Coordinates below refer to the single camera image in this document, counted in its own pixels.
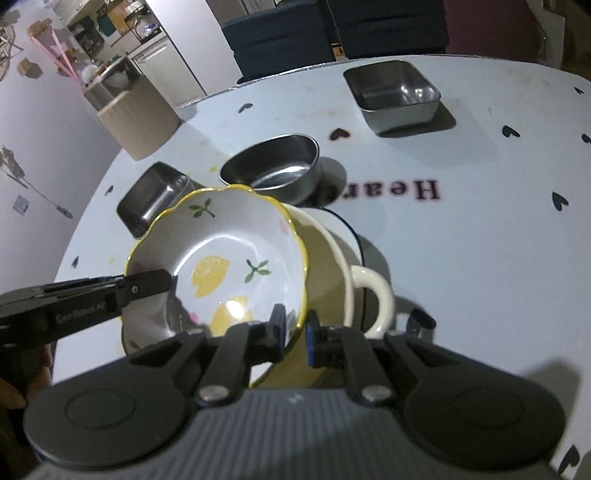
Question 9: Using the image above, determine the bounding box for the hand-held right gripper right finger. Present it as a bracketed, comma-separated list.
[305, 309, 440, 408]

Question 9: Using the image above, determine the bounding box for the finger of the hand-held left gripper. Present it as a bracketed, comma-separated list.
[117, 270, 173, 320]

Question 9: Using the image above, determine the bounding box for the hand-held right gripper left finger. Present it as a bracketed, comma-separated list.
[129, 303, 287, 408]

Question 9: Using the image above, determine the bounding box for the cream cup with handle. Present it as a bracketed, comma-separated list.
[249, 203, 397, 389]

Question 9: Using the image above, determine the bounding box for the scalloped floral ceramic bowl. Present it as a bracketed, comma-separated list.
[122, 184, 310, 357]

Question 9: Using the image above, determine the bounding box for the large square steel container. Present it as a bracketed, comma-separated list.
[116, 161, 190, 239]

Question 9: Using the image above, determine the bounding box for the round steel bowl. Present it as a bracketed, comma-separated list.
[220, 133, 323, 206]

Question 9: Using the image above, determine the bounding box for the person's left hand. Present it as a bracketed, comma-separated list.
[0, 343, 55, 409]

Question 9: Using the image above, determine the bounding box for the beige cylindrical bin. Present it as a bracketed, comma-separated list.
[83, 69, 182, 162]

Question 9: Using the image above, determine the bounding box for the white kitchen cabinet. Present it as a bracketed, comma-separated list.
[128, 38, 207, 108]

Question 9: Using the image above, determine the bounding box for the small rectangular steel container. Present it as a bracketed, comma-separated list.
[344, 60, 441, 136]

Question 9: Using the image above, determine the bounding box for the pink rack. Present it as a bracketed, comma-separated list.
[29, 21, 78, 83]

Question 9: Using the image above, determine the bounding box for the grey wall decal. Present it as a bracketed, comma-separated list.
[0, 145, 75, 220]

